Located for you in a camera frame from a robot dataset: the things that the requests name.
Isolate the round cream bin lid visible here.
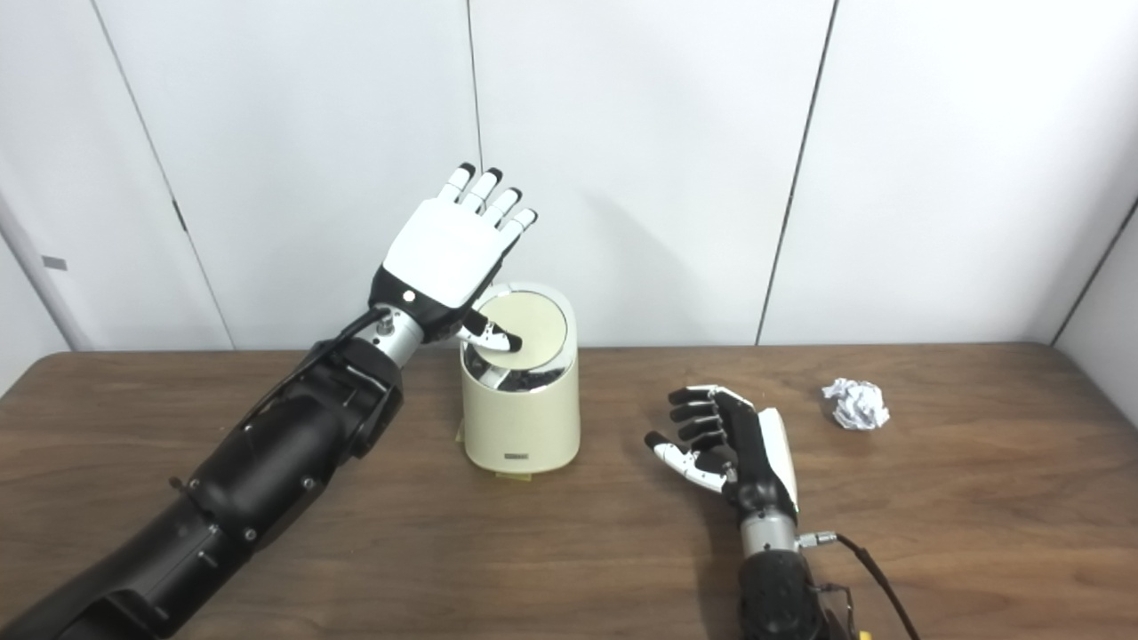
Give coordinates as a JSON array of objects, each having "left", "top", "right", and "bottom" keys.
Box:
[{"left": 471, "top": 292, "right": 568, "bottom": 368}]

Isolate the white and black right hand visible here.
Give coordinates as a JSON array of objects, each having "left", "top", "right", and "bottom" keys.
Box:
[{"left": 645, "top": 385, "right": 799, "bottom": 521}]

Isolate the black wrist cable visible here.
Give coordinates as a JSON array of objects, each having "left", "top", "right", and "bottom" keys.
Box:
[
  {"left": 240, "top": 307, "right": 392, "bottom": 428},
  {"left": 797, "top": 530, "right": 921, "bottom": 640}
]

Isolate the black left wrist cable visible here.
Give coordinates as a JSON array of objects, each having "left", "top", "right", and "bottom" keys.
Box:
[{"left": 240, "top": 307, "right": 392, "bottom": 428}]

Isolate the white paper ball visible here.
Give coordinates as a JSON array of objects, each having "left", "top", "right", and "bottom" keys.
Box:
[{"left": 821, "top": 378, "right": 891, "bottom": 431}]

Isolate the cream-colored bin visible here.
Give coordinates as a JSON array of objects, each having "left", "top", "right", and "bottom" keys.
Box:
[{"left": 459, "top": 283, "right": 581, "bottom": 475}]

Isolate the white and black left hand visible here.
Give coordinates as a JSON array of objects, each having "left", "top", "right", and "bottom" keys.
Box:
[{"left": 368, "top": 163, "right": 539, "bottom": 354}]

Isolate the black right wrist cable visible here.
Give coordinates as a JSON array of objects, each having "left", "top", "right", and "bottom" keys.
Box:
[{"left": 797, "top": 530, "right": 921, "bottom": 640}]

